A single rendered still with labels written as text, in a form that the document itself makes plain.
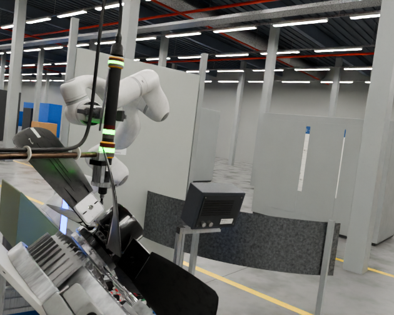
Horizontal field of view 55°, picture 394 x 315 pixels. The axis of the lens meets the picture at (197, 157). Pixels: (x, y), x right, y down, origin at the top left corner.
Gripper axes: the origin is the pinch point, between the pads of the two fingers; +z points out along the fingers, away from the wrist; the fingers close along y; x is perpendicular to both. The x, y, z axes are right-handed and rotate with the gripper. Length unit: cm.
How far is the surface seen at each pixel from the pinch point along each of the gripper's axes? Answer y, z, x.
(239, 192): -79, -29, -28
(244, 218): -150, -97, -60
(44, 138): 16.8, -2.0, -8.5
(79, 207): 9.0, 7.9, -25.1
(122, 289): 3.0, 26.1, -40.3
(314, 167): -525, -329, -38
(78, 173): 7.8, 1.1, -17.1
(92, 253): 7.2, 15.7, -34.8
